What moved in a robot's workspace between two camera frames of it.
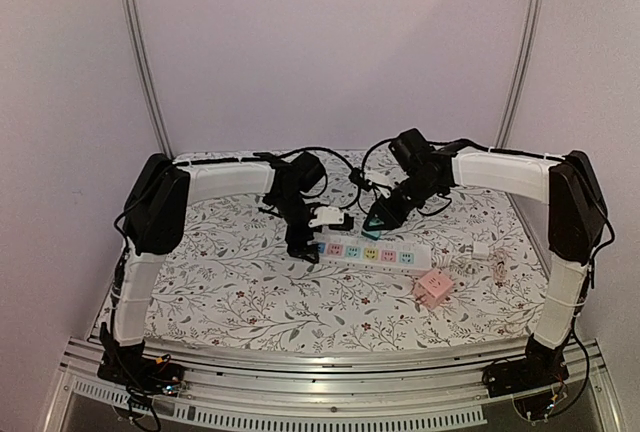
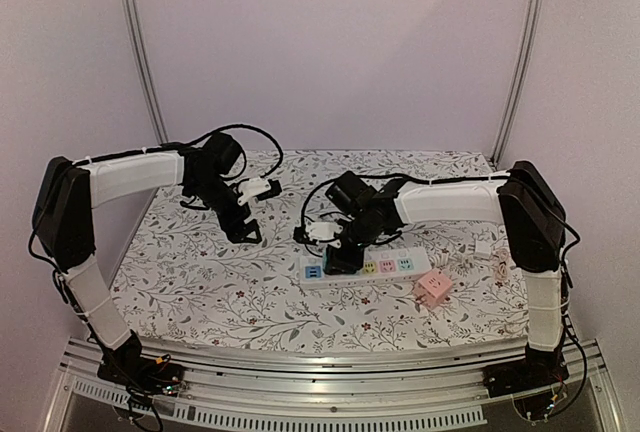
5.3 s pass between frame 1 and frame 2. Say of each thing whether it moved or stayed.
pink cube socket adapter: stayed
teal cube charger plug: moved
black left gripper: moved
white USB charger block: stayed
